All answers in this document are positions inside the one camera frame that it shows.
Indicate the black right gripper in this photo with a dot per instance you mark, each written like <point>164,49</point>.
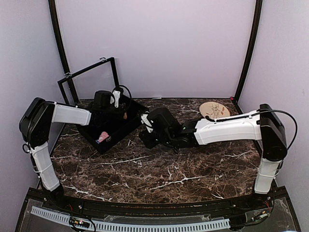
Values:
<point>148,142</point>

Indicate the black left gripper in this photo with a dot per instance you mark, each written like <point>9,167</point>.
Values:
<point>122,109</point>

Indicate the black storage box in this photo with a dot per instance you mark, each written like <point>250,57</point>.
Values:
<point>116,129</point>

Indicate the pink teal patterned sock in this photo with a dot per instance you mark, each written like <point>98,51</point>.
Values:
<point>103,136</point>

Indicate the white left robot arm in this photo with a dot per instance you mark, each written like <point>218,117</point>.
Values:
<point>35,127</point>

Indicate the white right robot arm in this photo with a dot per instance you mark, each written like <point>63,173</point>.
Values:
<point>262,124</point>

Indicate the black box glass lid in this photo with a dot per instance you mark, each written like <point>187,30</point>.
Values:
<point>84,83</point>

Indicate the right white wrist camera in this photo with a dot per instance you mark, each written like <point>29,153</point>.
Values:
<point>146,122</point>

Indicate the left black frame post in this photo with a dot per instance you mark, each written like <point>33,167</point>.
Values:
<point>58,37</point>

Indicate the black frame post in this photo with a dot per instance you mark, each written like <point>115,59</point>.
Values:
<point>250,49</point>
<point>58,37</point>

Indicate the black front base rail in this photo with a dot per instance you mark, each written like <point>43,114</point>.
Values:
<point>225,208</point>

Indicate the white slotted cable duct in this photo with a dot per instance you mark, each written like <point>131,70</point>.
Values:
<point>130,224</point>

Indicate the right black frame post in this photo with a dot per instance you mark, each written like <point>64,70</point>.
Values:
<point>250,49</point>

